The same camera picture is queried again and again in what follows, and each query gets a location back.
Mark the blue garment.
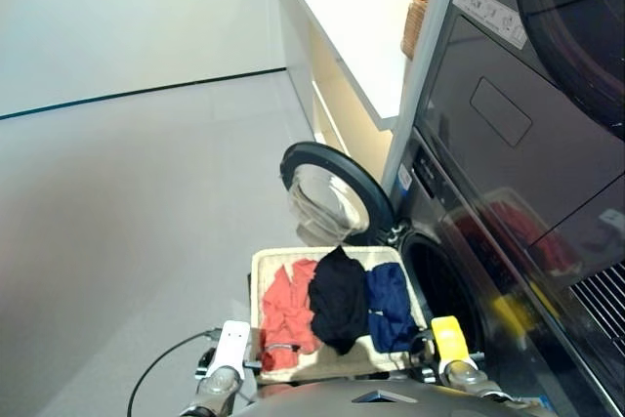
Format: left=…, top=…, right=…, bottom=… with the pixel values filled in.
left=363, top=262, right=422, bottom=354

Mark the orange red garment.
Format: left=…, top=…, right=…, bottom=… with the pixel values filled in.
left=258, top=258, right=324, bottom=372

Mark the black garment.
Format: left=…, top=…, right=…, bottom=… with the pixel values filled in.
left=307, top=244, right=371, bottom=357

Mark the pale woven laundry basket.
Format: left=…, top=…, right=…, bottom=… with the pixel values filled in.
left=249, top=244, right=432, bottom=387

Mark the grey washing machine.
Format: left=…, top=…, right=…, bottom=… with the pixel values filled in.
left=390, top=126, right=625, bottom=417

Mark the round washing machine door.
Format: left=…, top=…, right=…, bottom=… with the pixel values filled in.
left=278, top=141, right=398, bottom=248

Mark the brown wicker shelf basket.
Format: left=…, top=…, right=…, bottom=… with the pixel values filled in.
left=399, top=0, right=431, bottom=62

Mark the grey robot torso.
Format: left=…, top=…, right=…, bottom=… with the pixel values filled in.
left=232, top=376, right=556, bottom=417

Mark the blue white energy label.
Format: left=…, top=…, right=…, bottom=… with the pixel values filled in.
left=396, top=162, right=414, bottom=192

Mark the pale grey tall side panel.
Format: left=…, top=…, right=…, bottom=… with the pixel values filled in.
left=380, top=0, right=466, bottom=196

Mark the black stacked dryer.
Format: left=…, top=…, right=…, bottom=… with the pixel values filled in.
left=413, top=0, right=625, bottom=291

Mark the white counter cabinet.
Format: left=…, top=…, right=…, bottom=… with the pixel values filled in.
left=266, top=0, right=436, bottom=188

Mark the white warning label sticker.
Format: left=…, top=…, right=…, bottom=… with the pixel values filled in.
left=451, top=0, right=529, bottom=51

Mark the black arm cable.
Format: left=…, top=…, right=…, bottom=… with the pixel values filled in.
left=126, top=327, right=225, bottom=417

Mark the black wall baseboard strip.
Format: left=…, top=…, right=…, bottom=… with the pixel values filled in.
left=0, top=66, right=287, bottom=121

